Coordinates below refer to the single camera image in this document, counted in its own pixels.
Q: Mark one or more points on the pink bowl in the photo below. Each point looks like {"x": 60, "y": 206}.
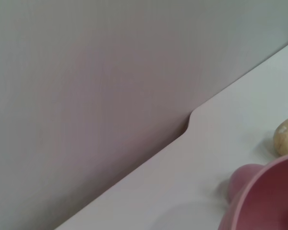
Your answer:
{"x": 266, "y": 198}

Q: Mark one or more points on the pink round bun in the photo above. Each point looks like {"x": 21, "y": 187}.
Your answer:
{"x": 242, "y": 178}

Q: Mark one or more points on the cream folded bun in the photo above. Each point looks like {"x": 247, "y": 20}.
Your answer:
{"x": 286, "y": 139}

